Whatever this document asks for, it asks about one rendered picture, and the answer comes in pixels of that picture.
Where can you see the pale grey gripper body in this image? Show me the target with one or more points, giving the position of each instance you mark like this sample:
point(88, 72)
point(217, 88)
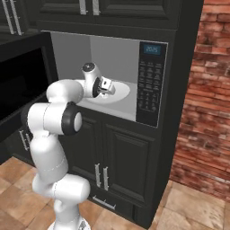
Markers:
point(109, 89)

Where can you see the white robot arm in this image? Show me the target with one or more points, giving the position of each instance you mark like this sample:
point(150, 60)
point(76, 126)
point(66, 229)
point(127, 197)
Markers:
point(49, 155)

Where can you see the white microwave turntable plate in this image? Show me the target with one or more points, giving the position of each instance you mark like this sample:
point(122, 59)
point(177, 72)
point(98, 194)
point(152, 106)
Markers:
point(119, 91)

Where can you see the black built-in microwave oven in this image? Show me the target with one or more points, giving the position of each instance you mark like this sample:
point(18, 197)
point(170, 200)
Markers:
point(151, 84)

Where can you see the black lower cupboard door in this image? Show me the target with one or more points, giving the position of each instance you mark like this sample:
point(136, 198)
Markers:
point(86, 143)
point(128, 161)

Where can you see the black cupboard door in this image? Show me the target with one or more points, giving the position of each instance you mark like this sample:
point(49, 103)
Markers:
point(61, 6)
point(134, 7)
point(128, 161)
point(86, 143)

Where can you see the black upper cupboard door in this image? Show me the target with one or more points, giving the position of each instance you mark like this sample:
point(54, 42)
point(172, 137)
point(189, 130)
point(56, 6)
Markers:
point(61, 6)
point(134, 7)

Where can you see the black microwave door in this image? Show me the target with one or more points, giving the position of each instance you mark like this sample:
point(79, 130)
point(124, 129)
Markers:
point(21, 81)

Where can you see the black base cupboard run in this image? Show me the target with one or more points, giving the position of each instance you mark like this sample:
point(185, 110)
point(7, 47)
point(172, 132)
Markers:
point(18, 143)

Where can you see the black bottom drawer front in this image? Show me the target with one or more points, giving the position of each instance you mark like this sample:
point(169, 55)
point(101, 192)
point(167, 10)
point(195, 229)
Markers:
point(122, 203)

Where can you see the black tall cabinet frame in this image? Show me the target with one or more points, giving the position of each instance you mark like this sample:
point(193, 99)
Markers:
point(179, 90)

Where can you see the black wall cupboard run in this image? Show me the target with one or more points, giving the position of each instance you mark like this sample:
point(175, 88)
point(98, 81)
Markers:
point(13, 16)

